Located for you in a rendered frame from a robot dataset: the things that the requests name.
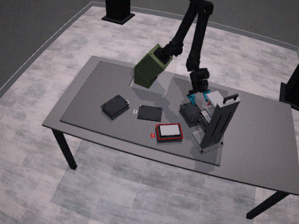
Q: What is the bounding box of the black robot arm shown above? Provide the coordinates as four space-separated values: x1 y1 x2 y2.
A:
153 0 214 90

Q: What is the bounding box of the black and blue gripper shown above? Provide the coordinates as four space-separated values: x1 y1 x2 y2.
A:
187 89 210 106

